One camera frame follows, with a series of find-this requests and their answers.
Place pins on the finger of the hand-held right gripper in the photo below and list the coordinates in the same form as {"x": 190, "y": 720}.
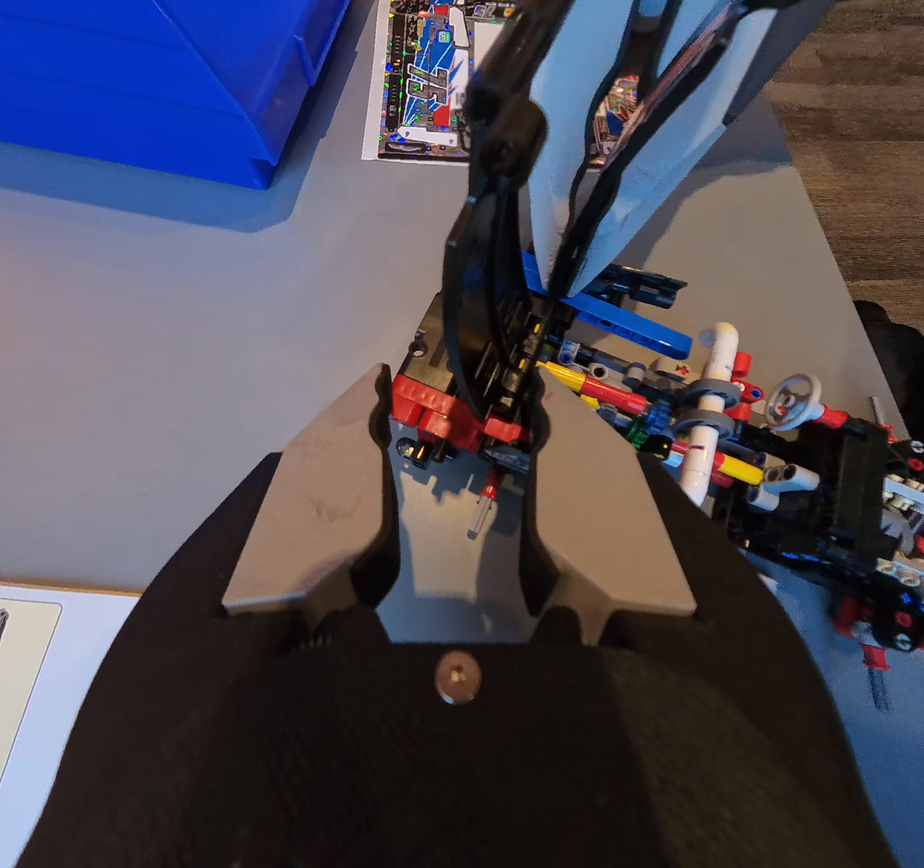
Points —
{"x": 693, "y": 132}
{"x": 570, "y": 52}

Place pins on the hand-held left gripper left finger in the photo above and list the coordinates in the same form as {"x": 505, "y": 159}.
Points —
{"x": 310, "y": 514}

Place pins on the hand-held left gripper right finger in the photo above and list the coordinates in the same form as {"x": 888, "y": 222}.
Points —
{"x": 606, "y": 521}

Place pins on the toy brick car model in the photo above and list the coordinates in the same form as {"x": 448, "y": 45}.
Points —
{"x": 830, "y": 493}

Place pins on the grey desk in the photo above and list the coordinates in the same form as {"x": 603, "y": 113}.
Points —
{"x": 180, "y": 341}

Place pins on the holographic sticker sheet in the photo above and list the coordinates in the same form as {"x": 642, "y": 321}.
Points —
{"x": 426, "y": 74}

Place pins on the instruction booklet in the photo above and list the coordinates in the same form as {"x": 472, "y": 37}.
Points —
{"x": 43, "y": 738}

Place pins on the blue plastic bin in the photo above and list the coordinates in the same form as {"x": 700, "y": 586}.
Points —
{"x": 144, "y": 52}

